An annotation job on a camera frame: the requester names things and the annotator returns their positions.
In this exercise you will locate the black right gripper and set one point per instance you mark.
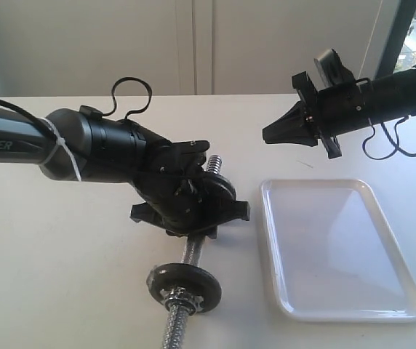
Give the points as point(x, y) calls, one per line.
point(319, 115)

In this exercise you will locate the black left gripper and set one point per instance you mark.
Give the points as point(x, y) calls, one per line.
point(182, 206)

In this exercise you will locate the black weight plate end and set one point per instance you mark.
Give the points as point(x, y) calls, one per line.
point(219, 186)
point(195, 279)

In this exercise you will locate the chrome threaded dumbbell bar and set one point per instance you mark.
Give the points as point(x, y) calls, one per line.
point(177, 319)

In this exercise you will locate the left robot arm black grey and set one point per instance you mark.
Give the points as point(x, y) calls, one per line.
point(108, 151)

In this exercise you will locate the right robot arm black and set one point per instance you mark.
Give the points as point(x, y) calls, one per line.
point(390, 97)

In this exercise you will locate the black weight plate near end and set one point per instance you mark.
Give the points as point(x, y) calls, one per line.
point(195, 279)

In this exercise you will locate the chrome spin-lock collar nut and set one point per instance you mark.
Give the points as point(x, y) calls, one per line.
point(181, 297)

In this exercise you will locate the white plastic tray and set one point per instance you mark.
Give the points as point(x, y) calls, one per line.
point(332, 255)

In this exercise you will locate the white zip tie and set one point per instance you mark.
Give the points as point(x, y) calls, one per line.
point(61, 143)

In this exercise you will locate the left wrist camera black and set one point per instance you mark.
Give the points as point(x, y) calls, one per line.
point(191, 152)

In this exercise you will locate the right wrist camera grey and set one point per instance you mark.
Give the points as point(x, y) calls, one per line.
point(331, 69)

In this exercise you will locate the dark window frame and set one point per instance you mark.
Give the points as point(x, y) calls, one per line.
point(397, 34)

